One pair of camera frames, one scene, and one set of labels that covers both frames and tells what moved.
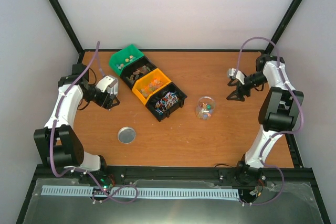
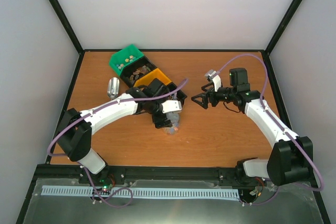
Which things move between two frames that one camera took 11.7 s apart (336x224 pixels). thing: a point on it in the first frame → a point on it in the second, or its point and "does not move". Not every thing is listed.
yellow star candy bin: [150, 83] does not move
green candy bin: [123, 56] does not move
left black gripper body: [101, 102] → [156, 120]
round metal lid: [127, 135] → [174, 118]
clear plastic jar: [206, 107] → [171, 130]
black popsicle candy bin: [140, 67] does not move
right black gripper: [237, 93] → [205, 97]
